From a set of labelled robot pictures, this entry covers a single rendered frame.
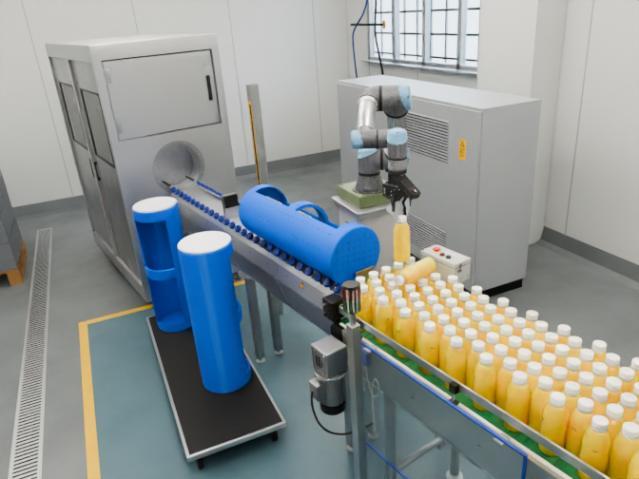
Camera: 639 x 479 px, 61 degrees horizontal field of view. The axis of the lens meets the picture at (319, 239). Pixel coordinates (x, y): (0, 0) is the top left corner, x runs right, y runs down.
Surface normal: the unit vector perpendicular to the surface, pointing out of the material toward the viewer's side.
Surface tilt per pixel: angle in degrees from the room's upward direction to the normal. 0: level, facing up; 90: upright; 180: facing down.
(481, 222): 90
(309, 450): 0
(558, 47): 90
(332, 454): 0
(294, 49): 90
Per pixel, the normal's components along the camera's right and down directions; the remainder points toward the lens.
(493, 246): 0.40, 0.33
